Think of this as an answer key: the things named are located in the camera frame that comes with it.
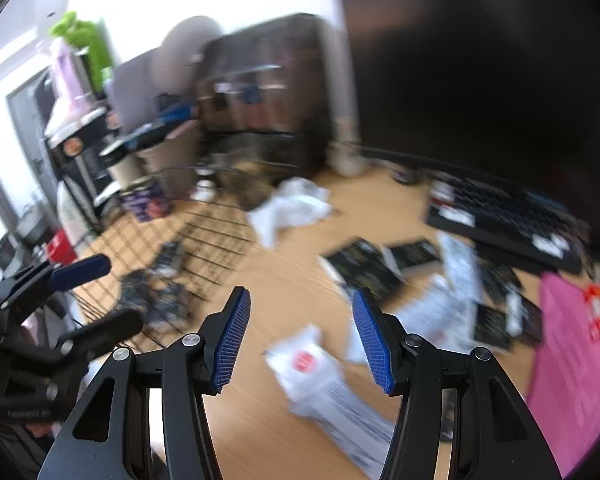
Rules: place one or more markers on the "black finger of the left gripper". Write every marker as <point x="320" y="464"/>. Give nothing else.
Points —
<point x="100" y="337"/>

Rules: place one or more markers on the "dark drawer cabinet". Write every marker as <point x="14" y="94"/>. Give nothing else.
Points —
<point x="268" y="82"/>

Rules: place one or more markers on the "small ceramic vase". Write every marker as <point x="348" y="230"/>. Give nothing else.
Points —
<point x="344" y="150"/>

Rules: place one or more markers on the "black wire basket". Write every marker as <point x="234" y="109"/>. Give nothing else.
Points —
<point x="209" y="219"/>

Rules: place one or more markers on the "black Face tissue pack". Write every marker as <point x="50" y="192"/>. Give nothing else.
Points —
<point x="161" y="299"/>

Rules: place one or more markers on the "pink desk mat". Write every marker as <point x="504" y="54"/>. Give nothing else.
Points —
<point x="564" y="394"/>

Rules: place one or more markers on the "black mechanical keyboard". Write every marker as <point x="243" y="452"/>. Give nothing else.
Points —
<point x="517" y="228"/>

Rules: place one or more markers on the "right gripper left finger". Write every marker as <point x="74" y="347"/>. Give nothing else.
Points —
<point x="223" y="333"/>

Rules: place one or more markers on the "crumpled white tissue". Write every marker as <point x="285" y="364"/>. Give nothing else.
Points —
<point x="296" y="202"/>

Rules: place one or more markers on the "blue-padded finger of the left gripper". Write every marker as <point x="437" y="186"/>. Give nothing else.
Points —
<point x="76" y="274"/>

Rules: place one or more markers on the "black curved monitor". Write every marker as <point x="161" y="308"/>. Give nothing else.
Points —
<point x="506" y="91"/>

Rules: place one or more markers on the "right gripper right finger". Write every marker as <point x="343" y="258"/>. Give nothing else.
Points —
<point x="381" y="335"/>

